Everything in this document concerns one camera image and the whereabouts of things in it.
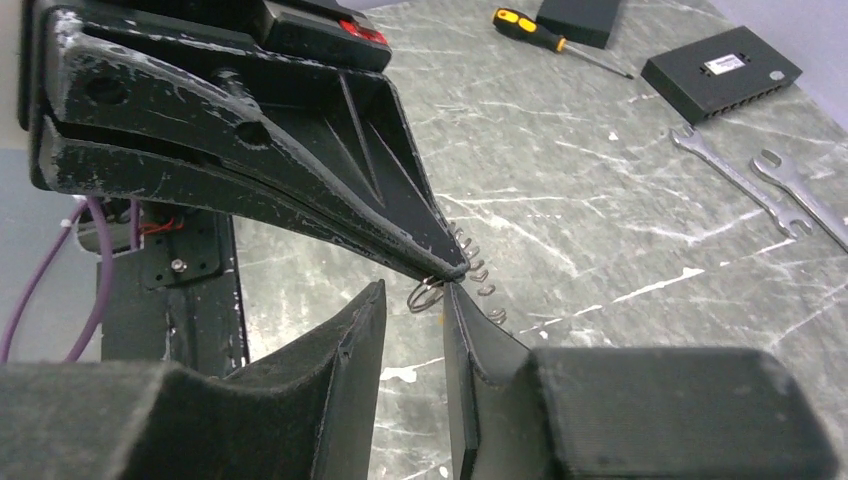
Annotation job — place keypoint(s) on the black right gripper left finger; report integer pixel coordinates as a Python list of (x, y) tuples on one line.
[(305, 411)]

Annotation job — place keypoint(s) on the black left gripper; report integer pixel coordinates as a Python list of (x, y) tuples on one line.
[(275, 111)]

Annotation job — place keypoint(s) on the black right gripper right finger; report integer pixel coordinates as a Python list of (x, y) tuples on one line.
[(621, 413)]

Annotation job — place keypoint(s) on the small silver wrench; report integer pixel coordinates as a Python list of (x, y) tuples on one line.
[(788, 220)]

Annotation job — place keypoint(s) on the yellow black screwdriver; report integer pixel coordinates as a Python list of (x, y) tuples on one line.
[(518, 26)]

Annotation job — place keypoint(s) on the large silver wrench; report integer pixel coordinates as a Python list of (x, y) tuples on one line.
[(783, 172)]

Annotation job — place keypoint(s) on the flat black box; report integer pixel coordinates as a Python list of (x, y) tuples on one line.
[(586, 22)]

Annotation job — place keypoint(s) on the black network switch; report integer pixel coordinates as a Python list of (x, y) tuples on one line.
[(719, 74)]

